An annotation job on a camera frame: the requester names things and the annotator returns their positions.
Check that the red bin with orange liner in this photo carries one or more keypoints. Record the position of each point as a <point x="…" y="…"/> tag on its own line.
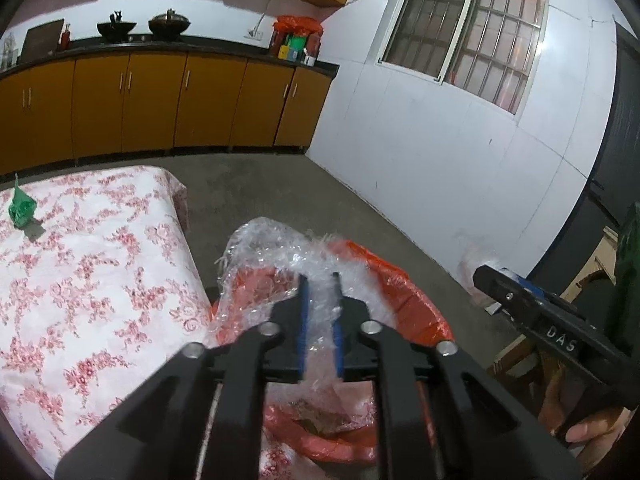
<point x="400" y="300"/>

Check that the wooden chair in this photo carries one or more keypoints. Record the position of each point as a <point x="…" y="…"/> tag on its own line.
<point x="590" y="265"/>

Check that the black wok with lid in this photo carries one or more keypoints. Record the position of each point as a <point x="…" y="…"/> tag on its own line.
<point x="170" y="25"/>

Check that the small green plastic bag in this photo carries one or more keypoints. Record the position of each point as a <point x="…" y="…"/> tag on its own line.
<point x="21" y="207"/>

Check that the dark door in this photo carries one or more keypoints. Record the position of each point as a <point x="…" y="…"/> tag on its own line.
<point x="620" y="125"/>

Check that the dark green cloth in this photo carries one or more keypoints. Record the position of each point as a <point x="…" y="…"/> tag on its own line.
<point x="629" y="270"/>

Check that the floral tablecloth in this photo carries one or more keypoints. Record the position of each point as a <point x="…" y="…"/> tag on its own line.
<point x="90" y="280"/>

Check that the orange bag over bottles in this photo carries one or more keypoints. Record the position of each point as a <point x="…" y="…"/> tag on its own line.
<point x="297" y="25"/>

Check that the glass jar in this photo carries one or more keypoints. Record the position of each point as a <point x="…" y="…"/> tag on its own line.
<point x="10" y="52"/>

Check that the dark red bottles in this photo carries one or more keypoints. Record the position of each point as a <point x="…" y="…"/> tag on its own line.
<point x="275" y="42"/>

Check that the barred window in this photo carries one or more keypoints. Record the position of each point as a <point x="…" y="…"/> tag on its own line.
<point x="465" y="30"/>

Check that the black wok with spatula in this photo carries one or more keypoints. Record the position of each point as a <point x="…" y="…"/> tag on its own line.
<point x="116" y="27"/>

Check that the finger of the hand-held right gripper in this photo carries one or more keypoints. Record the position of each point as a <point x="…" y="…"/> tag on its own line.
<point x="505" y="297"/>
<point x="527" y="284"/>

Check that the brown lower kitchen cabinets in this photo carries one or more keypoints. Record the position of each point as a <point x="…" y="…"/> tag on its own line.
<point x="150" y="105"/>

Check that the black kitchen countertop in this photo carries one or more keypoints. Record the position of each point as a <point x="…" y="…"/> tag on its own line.
<point x="200" y="50"/>

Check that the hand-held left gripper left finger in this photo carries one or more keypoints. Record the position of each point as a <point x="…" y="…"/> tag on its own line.
<point x="302" y="330"/>

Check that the small red bottle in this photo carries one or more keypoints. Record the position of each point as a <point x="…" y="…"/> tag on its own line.
<point x="65" y="39"/>

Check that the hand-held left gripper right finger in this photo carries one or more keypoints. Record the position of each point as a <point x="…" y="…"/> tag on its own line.
<point x="338" y="350"/>

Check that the person's right hand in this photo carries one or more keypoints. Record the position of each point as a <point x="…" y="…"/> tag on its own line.
<point x="595" y="432"/>

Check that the clear bubble wrap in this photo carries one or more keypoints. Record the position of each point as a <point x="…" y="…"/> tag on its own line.
<point x="280" y="265"/>

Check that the dark cutting board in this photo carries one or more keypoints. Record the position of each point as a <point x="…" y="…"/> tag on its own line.
<point x="42" y="42"/>

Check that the green container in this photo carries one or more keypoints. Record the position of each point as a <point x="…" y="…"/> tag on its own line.
<point x="296" y="49"/>

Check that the small yellow box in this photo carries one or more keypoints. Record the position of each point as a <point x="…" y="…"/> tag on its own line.
<point x="284" y="52"/>

